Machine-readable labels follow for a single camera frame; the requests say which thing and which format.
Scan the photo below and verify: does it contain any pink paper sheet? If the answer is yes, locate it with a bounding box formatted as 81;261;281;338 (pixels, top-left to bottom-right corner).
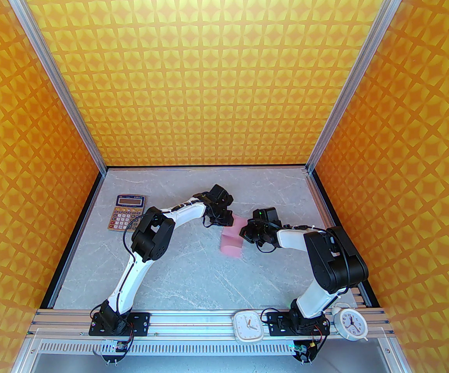
220;215;245;258

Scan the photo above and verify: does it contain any square white table clock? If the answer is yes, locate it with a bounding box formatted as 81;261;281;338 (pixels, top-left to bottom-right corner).
233;311;264;344

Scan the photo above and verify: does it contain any calculator with yellow keys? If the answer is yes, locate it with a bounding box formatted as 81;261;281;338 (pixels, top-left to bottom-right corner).
107;194;146;232

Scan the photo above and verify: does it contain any small circuit board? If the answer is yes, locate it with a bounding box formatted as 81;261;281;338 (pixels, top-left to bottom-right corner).
291;338;320;364
99;340;131;365

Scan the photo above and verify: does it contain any round white alarm clock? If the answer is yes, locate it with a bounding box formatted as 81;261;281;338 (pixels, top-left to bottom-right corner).
332;302;367;342

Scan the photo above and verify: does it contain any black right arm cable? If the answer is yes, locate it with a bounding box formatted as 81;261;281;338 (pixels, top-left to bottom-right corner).
256;226;328;254

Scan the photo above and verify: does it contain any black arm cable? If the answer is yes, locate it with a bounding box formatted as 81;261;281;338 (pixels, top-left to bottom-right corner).
256;226;328;254
123;195;220;254

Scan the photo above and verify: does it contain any side rail with black trim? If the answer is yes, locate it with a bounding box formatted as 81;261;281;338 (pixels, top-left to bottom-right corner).
306;171;381;309
39;171;108;310

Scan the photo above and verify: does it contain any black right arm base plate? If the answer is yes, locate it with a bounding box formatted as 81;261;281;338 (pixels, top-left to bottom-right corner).
266;312;332;337

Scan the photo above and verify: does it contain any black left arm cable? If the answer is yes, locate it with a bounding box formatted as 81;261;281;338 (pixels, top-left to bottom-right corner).
123;195;220;254

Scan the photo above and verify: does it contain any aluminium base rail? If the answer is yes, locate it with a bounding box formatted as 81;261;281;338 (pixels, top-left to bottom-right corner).
28;309;392;339

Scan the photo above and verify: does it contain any slotted white cable duct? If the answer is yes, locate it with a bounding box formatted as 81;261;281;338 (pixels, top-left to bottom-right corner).
38;340;301;356

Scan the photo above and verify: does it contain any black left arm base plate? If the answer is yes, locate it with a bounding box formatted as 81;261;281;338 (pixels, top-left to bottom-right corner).
89;312;150;337

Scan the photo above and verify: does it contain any aluminium corner post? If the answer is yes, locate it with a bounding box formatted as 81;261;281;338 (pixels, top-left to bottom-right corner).
305;0;413;174
0;0;108;176

